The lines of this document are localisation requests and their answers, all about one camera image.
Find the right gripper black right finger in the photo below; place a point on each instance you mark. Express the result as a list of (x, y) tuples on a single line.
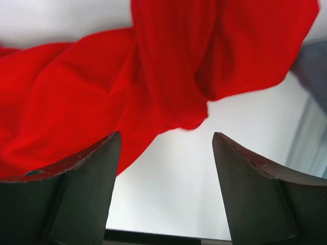
[(265, 202)]

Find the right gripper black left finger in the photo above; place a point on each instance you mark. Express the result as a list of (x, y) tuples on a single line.
[(66, 202)]

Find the red t shirt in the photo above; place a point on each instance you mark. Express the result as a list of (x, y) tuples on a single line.
[(59, 98)]

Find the grey blue t shirt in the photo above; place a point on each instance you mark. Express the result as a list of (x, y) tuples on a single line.
[(310, 70)]

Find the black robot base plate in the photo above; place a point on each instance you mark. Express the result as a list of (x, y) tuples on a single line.
[(118, 237)]

